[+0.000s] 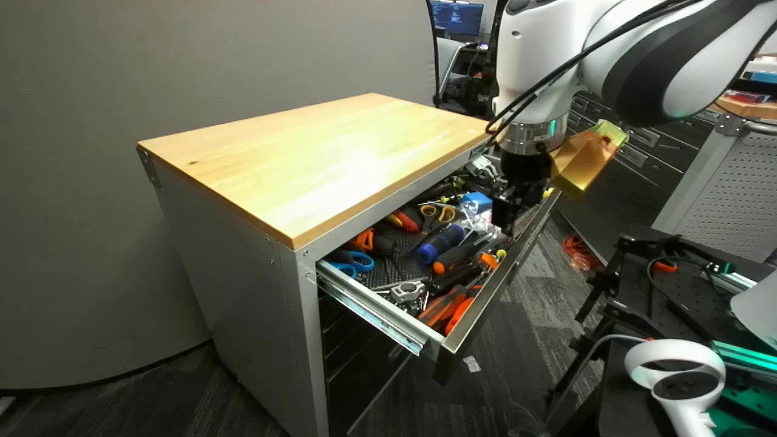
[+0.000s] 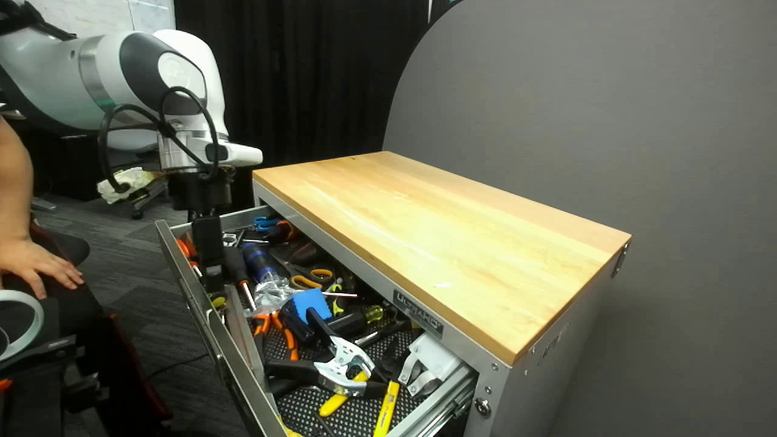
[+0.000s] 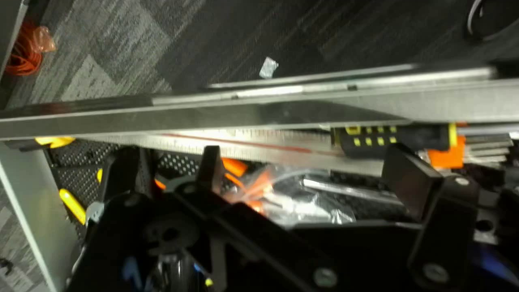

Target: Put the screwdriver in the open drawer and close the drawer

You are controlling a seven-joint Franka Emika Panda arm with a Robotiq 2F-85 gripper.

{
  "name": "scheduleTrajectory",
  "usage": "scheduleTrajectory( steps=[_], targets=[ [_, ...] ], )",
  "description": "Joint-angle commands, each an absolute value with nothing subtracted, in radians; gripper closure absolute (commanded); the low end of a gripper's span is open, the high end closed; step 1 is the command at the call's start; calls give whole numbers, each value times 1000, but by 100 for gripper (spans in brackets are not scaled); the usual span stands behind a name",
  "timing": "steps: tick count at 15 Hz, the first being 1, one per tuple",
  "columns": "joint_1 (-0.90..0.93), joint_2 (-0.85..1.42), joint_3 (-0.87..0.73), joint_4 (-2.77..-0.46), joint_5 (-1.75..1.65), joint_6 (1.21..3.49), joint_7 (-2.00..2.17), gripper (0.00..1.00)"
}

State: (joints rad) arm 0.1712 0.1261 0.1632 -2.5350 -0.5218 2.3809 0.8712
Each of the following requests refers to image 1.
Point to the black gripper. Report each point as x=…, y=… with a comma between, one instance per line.
x=526, y=174

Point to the grey metal tool drawer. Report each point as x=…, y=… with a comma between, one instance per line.
x=486, y=289

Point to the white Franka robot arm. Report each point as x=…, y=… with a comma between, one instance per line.
x=550, y=57

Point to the black lower drawer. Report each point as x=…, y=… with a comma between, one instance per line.
x=356, y=341
x=366, y=401

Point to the clear plastic bag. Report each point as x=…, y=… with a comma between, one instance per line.
x=479, y=225

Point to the chrome adjustable wrench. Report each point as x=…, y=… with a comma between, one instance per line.
x=486, y=165

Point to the orange floor object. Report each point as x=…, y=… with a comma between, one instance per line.
x=581, y=253

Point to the black tripod stand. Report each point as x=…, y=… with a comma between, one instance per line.
x=618, y=309

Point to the dark grey filing cabinet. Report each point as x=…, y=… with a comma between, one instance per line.
x=647, y=148

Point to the chrome combination wrench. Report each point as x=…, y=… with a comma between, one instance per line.
x=403, y=294

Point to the black office chair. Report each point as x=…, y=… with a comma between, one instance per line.
x=463, y=74

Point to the compact orange tool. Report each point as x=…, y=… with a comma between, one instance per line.
x=366, y=241

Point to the white paper scrap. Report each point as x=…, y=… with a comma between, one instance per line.
x=473, y=365

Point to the white VR controller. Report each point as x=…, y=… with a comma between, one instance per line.
x=639, y=367

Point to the grey perforated metal panel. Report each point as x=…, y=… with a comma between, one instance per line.
x=730, y=196

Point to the grey cabinet with wooden top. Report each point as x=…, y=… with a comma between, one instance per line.
x=307, y=155

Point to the silver teal tool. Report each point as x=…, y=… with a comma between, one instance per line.
x=732, y=281

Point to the wooden desk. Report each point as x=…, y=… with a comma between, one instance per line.
x=748, y=110

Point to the white curved shade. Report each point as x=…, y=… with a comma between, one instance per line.
x=761, y=312

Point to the teal metal bar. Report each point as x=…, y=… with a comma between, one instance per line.
x=743, y=356

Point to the green tool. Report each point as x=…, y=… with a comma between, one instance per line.
x=743, y=405

